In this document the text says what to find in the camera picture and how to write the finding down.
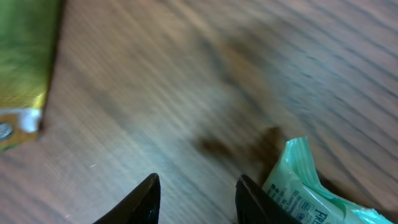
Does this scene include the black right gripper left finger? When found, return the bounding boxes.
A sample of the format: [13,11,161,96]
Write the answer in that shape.
[93,173,161,224]

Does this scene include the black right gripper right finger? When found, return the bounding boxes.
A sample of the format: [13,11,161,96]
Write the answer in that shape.
[235,174,300,224]

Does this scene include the teal wet wipes pack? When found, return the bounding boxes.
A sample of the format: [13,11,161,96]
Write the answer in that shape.
[262,138,392,224]

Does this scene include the green noodle snack pack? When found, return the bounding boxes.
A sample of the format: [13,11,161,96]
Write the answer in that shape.
[1,0,63,151]

